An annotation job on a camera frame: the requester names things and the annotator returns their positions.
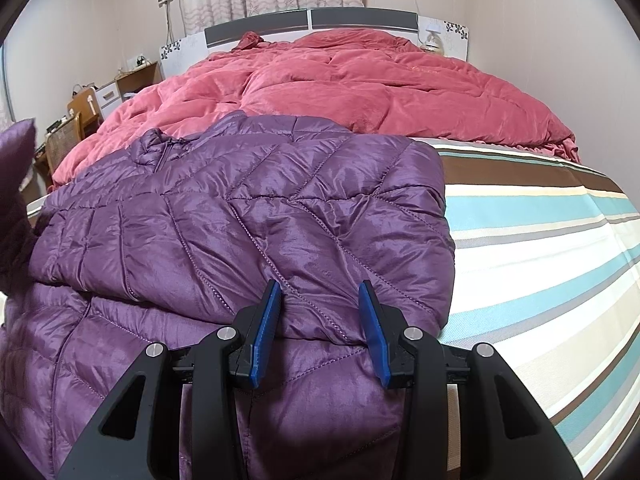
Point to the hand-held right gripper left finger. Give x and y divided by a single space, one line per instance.
265 325

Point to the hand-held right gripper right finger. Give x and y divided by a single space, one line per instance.
374 330

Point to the purple quilted puffer jacket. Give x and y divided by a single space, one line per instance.
200 220

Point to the striped bed sheet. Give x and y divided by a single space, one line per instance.
525 260

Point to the red comforter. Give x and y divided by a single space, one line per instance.
350 90

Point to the wicker back chair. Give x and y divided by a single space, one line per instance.
62 140

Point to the wooden nightstand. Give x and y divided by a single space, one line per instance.
142 77

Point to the white drawer cabinet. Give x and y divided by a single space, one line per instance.
107 97

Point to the white and grey headboard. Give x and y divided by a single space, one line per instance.
260 30

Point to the white bedside ornament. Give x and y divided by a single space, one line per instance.
432 40

